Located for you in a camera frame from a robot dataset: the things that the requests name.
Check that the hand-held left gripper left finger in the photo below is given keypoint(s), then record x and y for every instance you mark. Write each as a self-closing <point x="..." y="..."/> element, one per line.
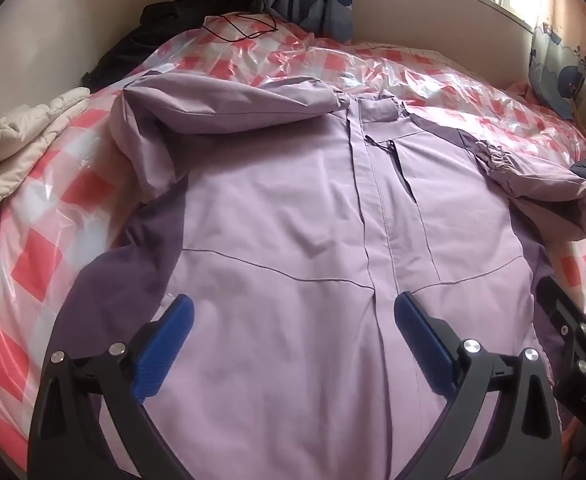
<point x="165" y="350"/>

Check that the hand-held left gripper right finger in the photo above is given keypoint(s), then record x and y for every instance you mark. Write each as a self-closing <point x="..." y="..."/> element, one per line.
<point x="420" y="345"/>

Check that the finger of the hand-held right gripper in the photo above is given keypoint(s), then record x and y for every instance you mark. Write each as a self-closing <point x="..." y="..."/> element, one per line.
<point x="558" y="305"/>

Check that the purple two-tone jacket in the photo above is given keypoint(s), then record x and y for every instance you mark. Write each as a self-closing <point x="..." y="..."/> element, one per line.
<point x="283" y="210"/>

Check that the black clothes pile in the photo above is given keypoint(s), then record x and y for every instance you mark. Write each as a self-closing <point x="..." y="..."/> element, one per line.
<point x="163" y="15"/>

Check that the whale print cushion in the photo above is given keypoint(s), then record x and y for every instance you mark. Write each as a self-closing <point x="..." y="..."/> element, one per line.
<point x="568" y="75"/>

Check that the beige quilted coat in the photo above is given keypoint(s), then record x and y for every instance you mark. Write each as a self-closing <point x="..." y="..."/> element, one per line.
<point x="18" y="145"/>

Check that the checkered plastic bed cover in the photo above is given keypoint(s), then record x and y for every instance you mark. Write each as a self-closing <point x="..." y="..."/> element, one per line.
<point x="423" y="85"/>

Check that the cream headboard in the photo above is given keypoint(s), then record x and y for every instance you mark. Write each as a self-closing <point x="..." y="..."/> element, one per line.
<point x="423" y="25"/>

